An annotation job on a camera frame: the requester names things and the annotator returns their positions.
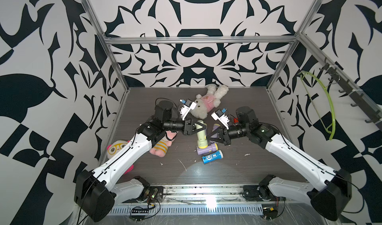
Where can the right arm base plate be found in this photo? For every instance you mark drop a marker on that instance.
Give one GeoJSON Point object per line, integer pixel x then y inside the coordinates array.
{"type": "Point", "coordinates": [260, 193]}

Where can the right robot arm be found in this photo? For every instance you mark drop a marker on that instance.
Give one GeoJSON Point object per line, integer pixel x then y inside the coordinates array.
{"type": "Point", "coordinates": [327, 190]}

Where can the green flashlight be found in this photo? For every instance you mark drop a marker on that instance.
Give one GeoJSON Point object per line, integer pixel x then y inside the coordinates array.
{"type": "Point", "coordinates": [202, 138]}

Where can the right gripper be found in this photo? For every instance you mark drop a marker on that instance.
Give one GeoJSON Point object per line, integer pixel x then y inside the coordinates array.
{"type": "Point", "coordinates": [226, 139]}

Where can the purple flashlight lying sideways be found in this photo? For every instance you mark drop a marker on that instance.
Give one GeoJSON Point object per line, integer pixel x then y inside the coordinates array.
{"type": "Point", "coordinates": [209, 149]}

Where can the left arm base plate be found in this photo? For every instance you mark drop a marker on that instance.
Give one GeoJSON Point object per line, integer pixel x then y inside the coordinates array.
{"type": "Point", "coordinates": [155, 192]}

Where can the black hook rack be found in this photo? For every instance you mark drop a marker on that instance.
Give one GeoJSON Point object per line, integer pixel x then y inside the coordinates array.
{"type": "Point", "coordinates": [351, 89]}

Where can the blue flashlight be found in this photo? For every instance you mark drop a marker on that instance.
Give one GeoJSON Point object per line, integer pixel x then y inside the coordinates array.
{"type": "Point", "coordinates": [212, 157]}

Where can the green hoop on wall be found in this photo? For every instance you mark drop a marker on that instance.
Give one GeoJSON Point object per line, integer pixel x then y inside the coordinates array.
{"type": "Point", "coordinates": [330, 128]}

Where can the white teddy bear pink shirt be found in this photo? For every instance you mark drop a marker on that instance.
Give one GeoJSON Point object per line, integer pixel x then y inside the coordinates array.
{"type": "Point", "coordinates": [211, 100]}

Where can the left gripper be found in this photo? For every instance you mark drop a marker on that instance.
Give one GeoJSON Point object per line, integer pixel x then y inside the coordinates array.
{"type": "Point", "coordinates": [188, 126]}

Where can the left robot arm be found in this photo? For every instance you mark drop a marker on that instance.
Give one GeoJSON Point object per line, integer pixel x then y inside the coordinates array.
{"type": "Point", "coordinates": [97, 192]}

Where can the panda plush pink striped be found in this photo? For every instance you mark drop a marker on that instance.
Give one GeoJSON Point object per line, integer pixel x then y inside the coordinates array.
{"type": "Point", "coordinates": [114, 148]}

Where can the pink striped plush pig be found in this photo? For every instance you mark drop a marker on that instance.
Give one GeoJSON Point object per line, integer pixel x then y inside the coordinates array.
{"type": "Point", "coordinates": [160, 148]}

